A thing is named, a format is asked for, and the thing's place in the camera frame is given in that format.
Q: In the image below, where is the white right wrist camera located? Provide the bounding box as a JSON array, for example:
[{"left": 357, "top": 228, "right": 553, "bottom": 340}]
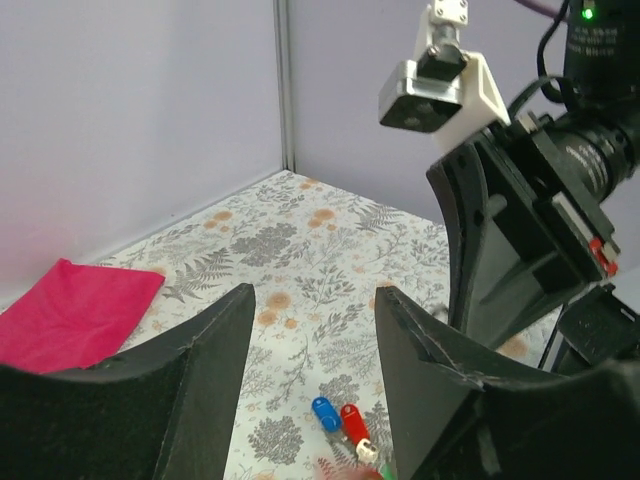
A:
[{"left": 378, "top": 0, "right": 511, "bottom": 153}]

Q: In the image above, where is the folded pink cloth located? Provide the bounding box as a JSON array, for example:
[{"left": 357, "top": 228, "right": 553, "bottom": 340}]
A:
[{"left": 1, "top": 259, "right": 165, "bottom": 374}]

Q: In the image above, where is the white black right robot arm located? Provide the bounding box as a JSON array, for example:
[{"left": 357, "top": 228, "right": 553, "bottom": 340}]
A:
[{"left": 427, "top": 1, "right": 639, "bottom": 374}]

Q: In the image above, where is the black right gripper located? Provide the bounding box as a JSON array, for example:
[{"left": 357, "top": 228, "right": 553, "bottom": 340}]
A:
[{"left": 427, "top": 112, "right": 639, "bottom": 349}]

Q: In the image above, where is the floral table mat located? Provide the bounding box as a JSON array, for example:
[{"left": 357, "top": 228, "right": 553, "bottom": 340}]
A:
[{"left": 0, "top": 168, "right": 561, "bottom": 480}]

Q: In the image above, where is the blue key tag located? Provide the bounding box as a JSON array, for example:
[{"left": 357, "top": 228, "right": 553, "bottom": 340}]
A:
[{"left": 311, "top": 396, "right": 342, "bottom": 433}]

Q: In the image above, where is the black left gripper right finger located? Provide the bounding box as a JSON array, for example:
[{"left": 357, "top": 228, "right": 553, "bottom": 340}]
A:
[{"left": 375, "top": 287, "right": 639, "bottom": 479}]

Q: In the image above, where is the green key tag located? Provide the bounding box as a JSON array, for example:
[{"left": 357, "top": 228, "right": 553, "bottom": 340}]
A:
[{"left": 379, "top": 464, "right": 396, "bottom": 480}]

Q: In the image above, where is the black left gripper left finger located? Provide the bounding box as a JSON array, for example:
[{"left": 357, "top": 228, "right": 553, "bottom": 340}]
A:
[{"left": 1, "top": 283, "right": 256, "bottom": 479}]

